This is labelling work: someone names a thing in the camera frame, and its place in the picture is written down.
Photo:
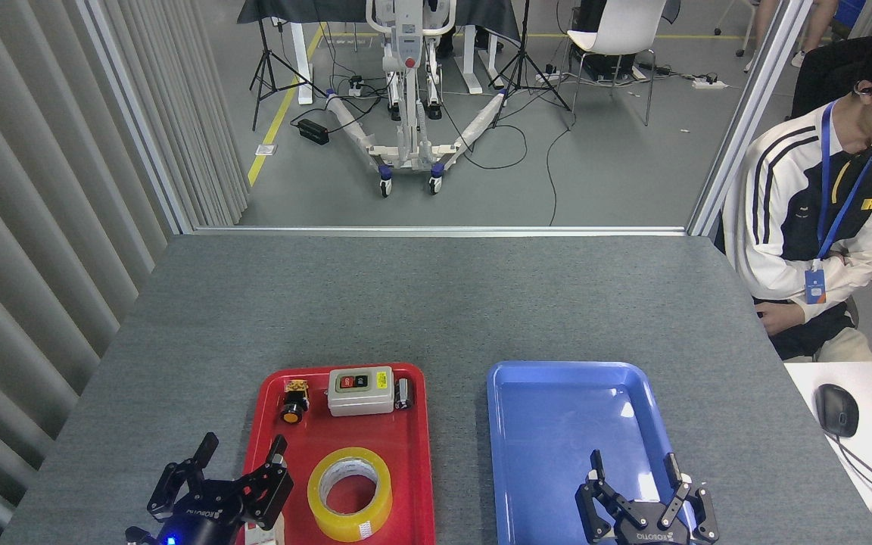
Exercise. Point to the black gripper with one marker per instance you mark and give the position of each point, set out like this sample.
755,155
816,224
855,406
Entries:
201,518
652,534

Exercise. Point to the yellow tape roll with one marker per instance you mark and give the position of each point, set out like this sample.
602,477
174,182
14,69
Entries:
322,496

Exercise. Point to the person's hand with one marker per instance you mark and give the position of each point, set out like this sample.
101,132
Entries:
780,318

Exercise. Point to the orange black push button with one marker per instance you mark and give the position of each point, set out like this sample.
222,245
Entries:
292,412

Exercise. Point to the blue plastic tray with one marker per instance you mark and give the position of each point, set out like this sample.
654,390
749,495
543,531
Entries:
557,424

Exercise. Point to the red plastic tray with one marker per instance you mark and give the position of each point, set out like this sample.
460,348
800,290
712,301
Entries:
406,469

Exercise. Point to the black computer mouse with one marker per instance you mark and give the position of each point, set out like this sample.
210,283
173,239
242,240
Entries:
837,409

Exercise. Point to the person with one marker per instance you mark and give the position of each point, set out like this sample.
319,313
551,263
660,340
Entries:
784,204

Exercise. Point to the black power adapter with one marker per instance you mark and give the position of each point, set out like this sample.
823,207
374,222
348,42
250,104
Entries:
313,132

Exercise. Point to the black tripod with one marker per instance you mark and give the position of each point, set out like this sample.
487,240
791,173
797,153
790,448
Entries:
262,68
523,60

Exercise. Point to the white power strip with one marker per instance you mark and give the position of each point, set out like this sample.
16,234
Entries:
708,84

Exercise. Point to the black office chair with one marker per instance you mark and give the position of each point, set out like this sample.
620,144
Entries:
822,76

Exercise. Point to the white stand on wheels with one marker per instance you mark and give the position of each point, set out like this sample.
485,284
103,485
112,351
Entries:
409,45

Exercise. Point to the white chair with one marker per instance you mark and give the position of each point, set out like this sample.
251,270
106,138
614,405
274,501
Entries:
621,26

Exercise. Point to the person's legs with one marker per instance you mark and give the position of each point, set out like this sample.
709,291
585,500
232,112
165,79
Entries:
814,30

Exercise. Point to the desk with black cloth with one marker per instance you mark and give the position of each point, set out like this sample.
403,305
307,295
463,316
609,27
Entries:
493,15

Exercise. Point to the white two-button switch box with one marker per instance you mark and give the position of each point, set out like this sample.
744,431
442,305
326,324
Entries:
360,401

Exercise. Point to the small silver black switch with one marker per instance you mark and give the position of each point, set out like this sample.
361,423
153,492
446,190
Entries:
403,393

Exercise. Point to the silver table rail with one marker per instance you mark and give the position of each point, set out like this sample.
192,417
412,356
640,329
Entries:
436,230

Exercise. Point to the silver post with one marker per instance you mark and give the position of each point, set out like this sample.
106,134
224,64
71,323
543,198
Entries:
746,113
133,113

